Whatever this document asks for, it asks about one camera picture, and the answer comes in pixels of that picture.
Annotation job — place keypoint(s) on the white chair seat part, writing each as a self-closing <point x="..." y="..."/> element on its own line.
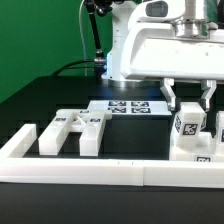
<point x="206" y="149"/>

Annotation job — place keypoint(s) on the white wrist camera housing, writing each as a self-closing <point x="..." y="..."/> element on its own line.
<point x="159" y="10"/>

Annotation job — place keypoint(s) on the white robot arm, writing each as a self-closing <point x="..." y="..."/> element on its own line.
<point x="193" y="24"/>

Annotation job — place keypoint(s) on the white fiducial marker sheet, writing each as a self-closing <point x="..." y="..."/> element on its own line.
<point x="153" y="108"/>

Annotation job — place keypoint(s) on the white chair back frame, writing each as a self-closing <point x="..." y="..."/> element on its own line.
<point x="89" y="123"/>

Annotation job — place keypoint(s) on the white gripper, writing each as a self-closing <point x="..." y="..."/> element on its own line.
<point x="151" y="50"/>

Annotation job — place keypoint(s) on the white U-shaped obstacle fence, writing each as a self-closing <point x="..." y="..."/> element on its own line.
<point x="17" y="168"/>

